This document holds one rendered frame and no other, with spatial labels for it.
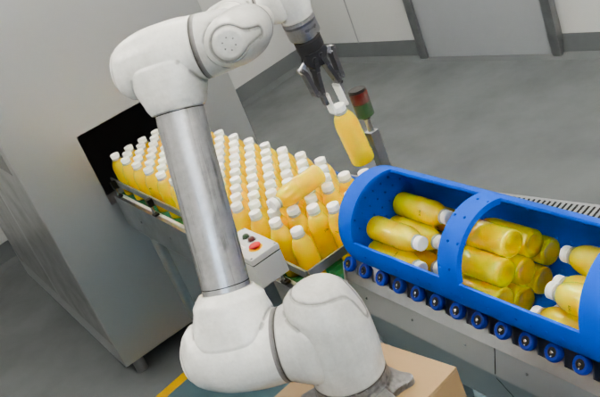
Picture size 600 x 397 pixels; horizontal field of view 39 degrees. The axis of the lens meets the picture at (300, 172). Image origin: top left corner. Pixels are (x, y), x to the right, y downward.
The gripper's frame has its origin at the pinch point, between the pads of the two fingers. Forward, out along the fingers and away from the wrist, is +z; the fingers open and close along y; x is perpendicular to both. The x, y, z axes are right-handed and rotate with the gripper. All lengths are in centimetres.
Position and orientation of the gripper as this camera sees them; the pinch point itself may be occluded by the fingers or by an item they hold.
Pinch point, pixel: (335, 99)
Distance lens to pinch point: 234.3
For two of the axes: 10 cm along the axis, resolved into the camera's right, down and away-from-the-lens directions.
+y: 7.1, -6.0, 3.7
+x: -5.8, -2.0, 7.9
